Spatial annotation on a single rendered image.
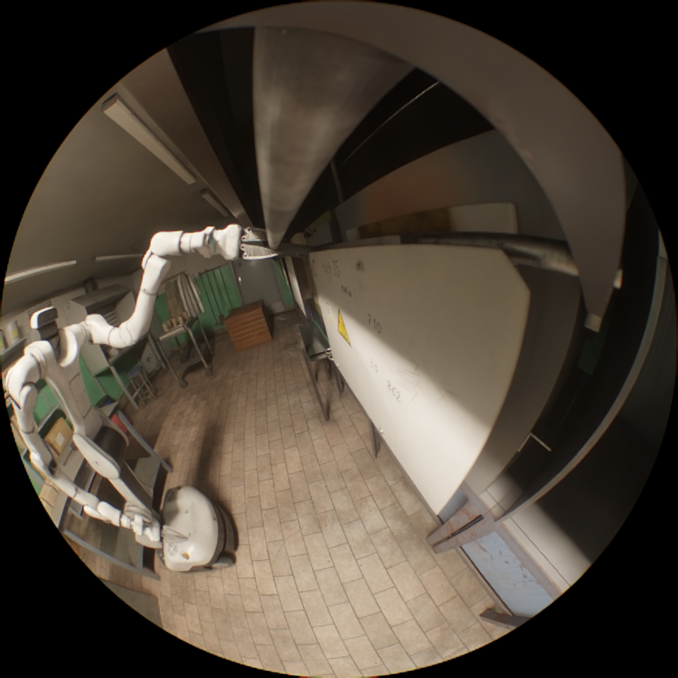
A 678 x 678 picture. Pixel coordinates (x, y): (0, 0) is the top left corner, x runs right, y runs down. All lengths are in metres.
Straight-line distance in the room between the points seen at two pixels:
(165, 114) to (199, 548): 1.43
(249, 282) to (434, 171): 4.97
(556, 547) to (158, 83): 0.81
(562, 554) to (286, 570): 1.26
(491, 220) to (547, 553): 0.62
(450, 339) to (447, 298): 0.03
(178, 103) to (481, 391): 0.32
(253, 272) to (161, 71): 5.02
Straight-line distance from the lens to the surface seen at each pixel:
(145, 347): 5.43
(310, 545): 1.42
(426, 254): 0.17
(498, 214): 0.26
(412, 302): 0.20
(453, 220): 0.29
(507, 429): 0.36
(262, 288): 5.14
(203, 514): 1.40
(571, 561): 0.65
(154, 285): 0.71
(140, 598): 2.04
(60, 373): 0.89
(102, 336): 0.99
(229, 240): 0.61
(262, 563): 1.52
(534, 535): 0.58
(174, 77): 0.19
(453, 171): 0.31
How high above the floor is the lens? 1.34
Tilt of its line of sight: 26 degrees down
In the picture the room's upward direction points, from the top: 12 degrees counter-clockwise
